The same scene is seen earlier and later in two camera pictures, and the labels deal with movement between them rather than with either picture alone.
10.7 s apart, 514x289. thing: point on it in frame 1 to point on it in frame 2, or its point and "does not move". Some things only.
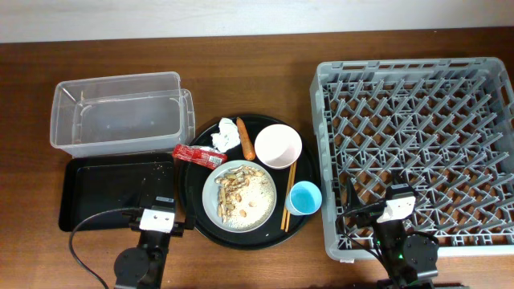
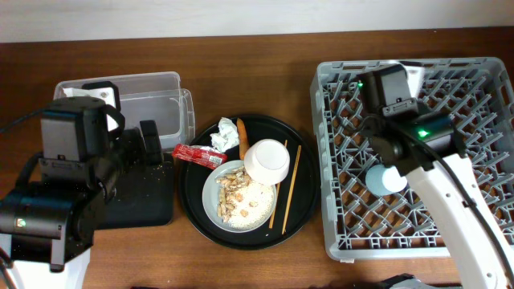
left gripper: (177, 229) to (139, 157)
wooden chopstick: (285, 206) to (275, 201)
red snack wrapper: (204, 156) does not move
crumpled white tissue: (228, 136) does not move
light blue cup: (303, 199) to (381, 180)
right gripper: (369, 216) to (418, 107)
